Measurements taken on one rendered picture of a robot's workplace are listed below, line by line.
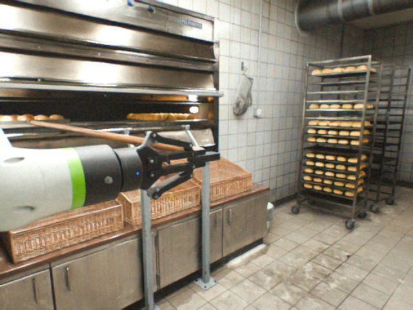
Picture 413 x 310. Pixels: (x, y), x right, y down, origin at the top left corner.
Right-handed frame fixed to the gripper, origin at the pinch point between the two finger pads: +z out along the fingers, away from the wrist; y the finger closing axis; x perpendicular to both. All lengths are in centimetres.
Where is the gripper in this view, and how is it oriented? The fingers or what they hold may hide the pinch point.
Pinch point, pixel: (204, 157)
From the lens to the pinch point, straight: 59.3
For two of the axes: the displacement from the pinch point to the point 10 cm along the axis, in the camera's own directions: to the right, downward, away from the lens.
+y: 0.0, 9.8, 1.9
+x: 6.6, 1.4, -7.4
